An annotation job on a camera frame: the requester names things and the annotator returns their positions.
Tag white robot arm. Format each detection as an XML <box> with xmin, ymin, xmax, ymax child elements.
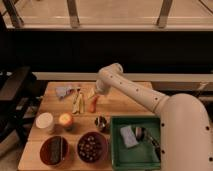
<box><xmin>93</xmin><ymin>63</ymin><xmax>213</xmax><ymax>171</ymax></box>

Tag small metal cup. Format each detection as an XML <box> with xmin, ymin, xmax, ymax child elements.
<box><xmin>94</xmin><ymin>116</ymin><xmax>109</xmax><ymax>132</ymax></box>

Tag crumpled purple grey cloth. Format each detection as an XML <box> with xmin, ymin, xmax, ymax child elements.
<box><xmin>55</xmin><ymin>86</ymin><xmax>73</xmax><ymax>99</ymax></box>

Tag red yellow apple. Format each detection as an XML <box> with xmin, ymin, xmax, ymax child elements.
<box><xmin>58</xmin><ymin>113</ymin><xmax>74</xmax><ymax>130</ymax></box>

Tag brown bowl with nuts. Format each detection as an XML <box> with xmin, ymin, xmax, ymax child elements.
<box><xmin>77</xmin><ymin>132</ymin><xmax>108</xmax><ymax>164</ymax></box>

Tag white lidded jar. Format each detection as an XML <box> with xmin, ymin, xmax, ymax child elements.
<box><xmin>36</xmin><ymin>112</ymin><xmax>54</xmax><ymax>133</ymax></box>

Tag grey blue sponge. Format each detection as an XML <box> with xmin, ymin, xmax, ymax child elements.
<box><xmin>120</xmin><ymin>126</ymin><xmax>138</xmax><ymax>148</ymax></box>

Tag green plastic tray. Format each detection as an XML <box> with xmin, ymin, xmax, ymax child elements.
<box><xmin>110</xmin><ymin>116</ymin><xmax>161</xmax><ymax>171</ymax></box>

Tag brown bowl with brush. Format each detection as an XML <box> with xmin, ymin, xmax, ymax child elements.
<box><xmin>40</xmin><ymin>136</ymin><xmax>69</xmax><ymax>166</ymax></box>

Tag black side table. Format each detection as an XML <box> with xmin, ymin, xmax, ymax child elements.
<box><xmin>0</xmin><ymin>66</ymin><xmax>36</xmax><ymax>145</ymax></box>

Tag black handled metal spoon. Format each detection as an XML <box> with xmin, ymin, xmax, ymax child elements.
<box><xmin>135</xmin><ymin>127</ymin><xmax>161</xmax><ymax>159</ymax></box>

